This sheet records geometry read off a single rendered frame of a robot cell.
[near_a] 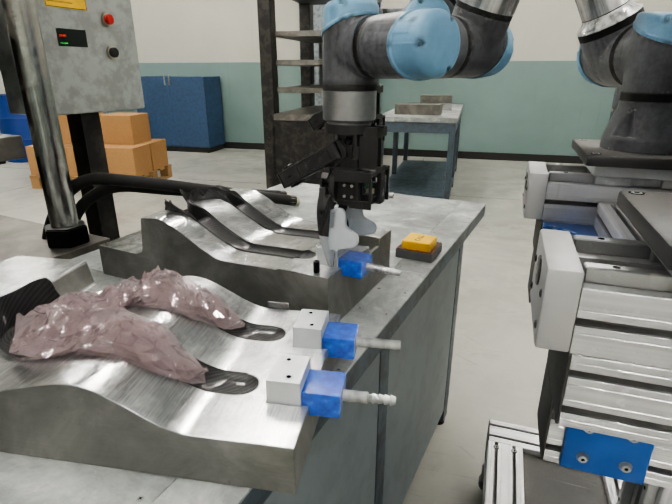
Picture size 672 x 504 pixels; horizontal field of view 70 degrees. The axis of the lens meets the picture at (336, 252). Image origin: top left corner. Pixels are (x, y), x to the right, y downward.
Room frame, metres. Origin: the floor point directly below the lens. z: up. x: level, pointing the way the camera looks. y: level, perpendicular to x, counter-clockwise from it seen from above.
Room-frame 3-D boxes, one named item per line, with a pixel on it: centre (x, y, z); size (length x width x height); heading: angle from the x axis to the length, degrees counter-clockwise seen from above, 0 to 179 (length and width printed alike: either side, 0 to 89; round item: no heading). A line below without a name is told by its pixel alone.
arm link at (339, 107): (0.70, -0.02, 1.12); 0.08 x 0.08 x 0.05
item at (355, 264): (0.69, -0.04, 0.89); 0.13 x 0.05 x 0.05; 63
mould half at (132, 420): (0.51, 0.26, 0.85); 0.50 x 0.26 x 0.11; 80
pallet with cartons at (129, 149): (5.33, 2.59, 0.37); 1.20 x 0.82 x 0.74; 83
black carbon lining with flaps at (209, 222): (0.85, 0.17, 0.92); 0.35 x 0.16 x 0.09; 63
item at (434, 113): (5.19, -0.94, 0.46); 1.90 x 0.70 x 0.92; 165
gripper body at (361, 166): (0.70, -0.03, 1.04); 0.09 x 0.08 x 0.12; 63
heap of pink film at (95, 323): (0.52, 0.26, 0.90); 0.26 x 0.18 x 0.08; 80
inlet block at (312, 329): (0.52, -0.02, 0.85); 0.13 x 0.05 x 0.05; 80
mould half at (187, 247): (0.87, 0.18, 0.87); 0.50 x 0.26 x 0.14; 63
